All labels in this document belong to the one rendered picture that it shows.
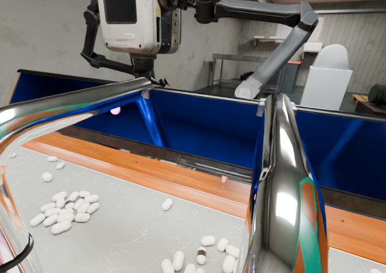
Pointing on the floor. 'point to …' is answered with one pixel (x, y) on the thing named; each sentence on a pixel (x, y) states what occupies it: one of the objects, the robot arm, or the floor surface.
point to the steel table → (242, 61)
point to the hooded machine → (327, 79)
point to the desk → (292, 74)
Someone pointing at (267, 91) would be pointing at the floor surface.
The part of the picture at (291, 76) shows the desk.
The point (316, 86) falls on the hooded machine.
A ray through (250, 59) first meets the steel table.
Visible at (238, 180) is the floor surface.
